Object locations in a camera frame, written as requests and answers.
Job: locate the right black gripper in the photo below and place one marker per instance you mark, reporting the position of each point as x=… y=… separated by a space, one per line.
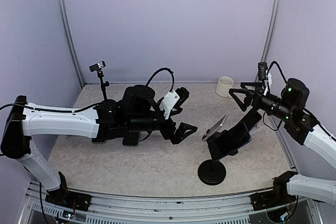
x=248 y=92

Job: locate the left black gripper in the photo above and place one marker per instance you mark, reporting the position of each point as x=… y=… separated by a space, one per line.
x=178 y=136

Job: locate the blue-edged black smartphone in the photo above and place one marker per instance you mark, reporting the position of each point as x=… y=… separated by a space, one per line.
x=226 y=142

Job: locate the black round-base phone stand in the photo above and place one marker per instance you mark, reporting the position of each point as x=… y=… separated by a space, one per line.
x=103 y=84

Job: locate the black smartphone white back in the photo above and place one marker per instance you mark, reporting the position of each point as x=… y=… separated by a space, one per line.
x=98 y=141

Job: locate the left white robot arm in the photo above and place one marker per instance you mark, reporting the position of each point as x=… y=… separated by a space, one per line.
x=28 y=119

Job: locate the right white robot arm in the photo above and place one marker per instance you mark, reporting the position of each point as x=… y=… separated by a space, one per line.
x=319 y=142

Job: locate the cream ceramic mug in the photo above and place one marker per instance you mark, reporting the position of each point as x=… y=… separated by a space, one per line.
x=223 y=86

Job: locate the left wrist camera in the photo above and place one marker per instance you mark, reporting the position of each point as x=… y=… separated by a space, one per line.
x=168 y=103

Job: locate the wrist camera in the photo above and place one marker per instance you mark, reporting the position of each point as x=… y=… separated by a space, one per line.
x=168 y=103
x=264 y=75

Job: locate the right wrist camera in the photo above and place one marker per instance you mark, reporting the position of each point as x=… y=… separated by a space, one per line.
x=264 y=75

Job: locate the right aluminium frame post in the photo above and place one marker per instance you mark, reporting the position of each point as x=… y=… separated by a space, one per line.
x=271 y=29

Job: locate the aluminium frame post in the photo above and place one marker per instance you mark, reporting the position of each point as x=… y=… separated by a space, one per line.
x=70 y=42
x=271 y=29

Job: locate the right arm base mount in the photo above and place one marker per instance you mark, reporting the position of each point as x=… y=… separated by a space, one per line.
x=269 y=199

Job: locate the front aluminium rail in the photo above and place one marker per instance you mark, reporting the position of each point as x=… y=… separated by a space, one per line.
x=109 y=208

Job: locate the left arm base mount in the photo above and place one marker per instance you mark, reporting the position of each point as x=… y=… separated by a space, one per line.
x=73 y=200

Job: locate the left aluminium frame post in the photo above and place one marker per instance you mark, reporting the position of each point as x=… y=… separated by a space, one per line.
x=70 y=42

